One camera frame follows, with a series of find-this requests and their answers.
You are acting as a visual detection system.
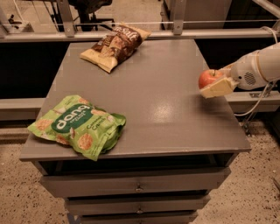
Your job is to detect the brown chip bag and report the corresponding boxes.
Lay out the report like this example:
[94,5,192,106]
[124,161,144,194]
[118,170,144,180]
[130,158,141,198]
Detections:
[80,23,151,73]

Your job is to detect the metal railing frame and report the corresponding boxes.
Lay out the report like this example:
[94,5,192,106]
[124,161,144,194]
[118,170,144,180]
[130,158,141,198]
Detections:
[1,0,279,42]

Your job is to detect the bottom grey drawer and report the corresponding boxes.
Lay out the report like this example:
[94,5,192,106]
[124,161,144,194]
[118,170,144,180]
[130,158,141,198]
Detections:
[80,211,198,224]

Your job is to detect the green dang chip bag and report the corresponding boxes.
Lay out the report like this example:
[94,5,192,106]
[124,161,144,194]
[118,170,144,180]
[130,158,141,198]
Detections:
[28,95,126,161]

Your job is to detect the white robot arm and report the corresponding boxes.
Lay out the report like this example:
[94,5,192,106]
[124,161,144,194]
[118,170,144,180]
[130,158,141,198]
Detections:
[200,43,280,98]

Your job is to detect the grey drawer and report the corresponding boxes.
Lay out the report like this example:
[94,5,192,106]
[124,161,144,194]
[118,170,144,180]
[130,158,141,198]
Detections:
[66,195,210,215]
[80,211,198,224]
[40,167,231,198]

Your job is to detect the middle grey drawer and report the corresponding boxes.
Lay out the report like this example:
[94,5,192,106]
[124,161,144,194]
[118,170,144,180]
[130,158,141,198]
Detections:
[66,195,210,215]

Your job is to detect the red apple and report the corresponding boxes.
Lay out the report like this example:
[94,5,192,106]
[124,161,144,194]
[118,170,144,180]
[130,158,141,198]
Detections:
[199,69,223,89]

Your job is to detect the black office chair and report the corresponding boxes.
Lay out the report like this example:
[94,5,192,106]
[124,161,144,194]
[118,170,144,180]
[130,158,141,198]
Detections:
[49,0,116,32]

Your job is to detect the grey drawer cabinet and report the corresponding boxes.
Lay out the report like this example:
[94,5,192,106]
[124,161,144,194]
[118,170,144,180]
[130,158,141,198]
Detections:
[18,38,252,224]

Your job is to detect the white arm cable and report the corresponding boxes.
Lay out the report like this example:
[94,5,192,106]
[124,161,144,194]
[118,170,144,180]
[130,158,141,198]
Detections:
[234,25,279,117]

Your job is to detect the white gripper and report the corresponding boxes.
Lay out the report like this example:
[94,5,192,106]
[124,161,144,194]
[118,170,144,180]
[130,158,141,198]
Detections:
[200,51,267,98]

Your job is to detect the top grey drawer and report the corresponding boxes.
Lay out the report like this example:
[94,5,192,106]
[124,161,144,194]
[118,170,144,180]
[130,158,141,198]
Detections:
[40,167,231,198]

